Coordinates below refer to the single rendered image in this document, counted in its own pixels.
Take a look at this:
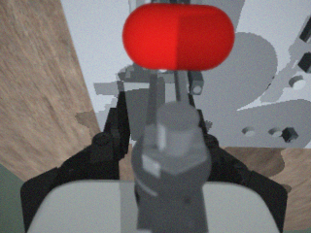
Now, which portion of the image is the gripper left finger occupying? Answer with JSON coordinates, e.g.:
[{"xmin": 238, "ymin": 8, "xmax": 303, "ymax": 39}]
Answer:
[{"xmin": 20, "ymin": 91, "xmax": 130, "ymax": 233}]

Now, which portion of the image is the grey toggle clamp with red handle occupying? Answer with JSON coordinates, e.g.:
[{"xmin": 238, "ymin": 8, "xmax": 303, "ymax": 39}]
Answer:
[{"xmin": 299, "ymin": 17, "xmax": 311, "ymax": 44}]

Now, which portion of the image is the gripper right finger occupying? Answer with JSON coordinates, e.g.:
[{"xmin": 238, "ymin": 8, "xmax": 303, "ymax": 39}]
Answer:
[{"xmin": 196, "ymin": 109, "xmax": 288, "ymax": 233}]

